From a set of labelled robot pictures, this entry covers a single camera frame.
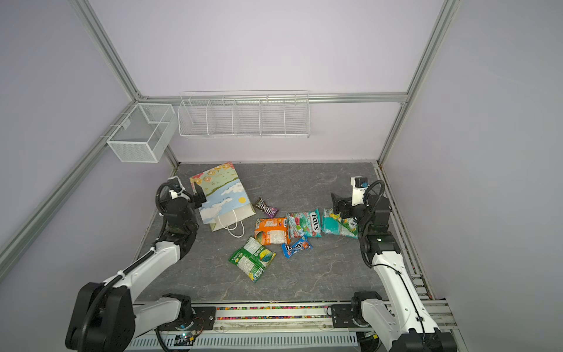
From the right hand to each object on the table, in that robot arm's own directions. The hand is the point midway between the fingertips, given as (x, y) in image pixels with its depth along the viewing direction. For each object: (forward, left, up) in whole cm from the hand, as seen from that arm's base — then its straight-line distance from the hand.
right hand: (343, 191), depth 78 cm
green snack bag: (-17, +34, -22) cm, 44 cm away
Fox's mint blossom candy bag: (-2, +13, -22) cm, 26 cm away
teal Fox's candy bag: (-1, 0, -22) cm, 22 cm away
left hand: (+3, +59, -1) cm, 59 cm away
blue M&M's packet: (-10, +15, -22) cm, 29 cm away
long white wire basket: (+46, +23, +2) cm, 51 cm away
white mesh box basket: (+35, +86, 0) cm, 93 cm away
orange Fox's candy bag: (-5, +28, -21) cm, 36 cm away
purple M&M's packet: (+8, +33, -21) cm, 40 cm away
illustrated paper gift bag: (+6, +46, -14) cm, 48 cm away
